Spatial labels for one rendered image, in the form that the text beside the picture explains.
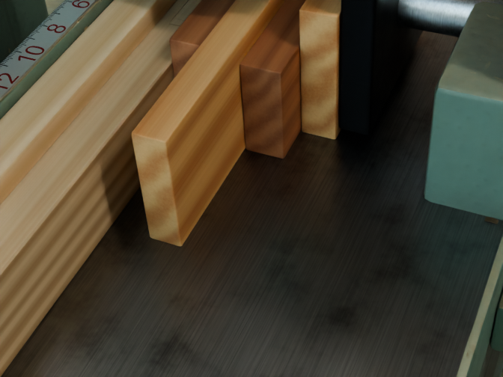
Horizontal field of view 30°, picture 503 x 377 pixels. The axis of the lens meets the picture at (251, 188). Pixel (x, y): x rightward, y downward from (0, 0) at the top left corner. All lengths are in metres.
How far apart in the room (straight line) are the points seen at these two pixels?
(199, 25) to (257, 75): 0.04
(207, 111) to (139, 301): 0.08
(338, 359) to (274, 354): 0.02
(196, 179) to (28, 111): 0.07
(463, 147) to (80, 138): 0.15
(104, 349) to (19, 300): 0.04
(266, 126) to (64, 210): 0.10
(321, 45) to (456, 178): 0.08
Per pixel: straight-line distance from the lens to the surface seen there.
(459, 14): 0.41
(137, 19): 0.42
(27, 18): 0.65
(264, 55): 0.40
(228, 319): 0.36
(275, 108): 0.40
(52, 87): 0.39
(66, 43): 0.41
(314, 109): 0.42
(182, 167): 0.36
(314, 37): 0.39
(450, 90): 0.36
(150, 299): 0.37
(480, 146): 0.37
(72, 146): 0.37
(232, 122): 0.40
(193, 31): 0.41
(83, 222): 0.37
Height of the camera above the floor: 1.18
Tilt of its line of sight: 44 degrees down
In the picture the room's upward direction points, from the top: 4 degrees counter-clockwise
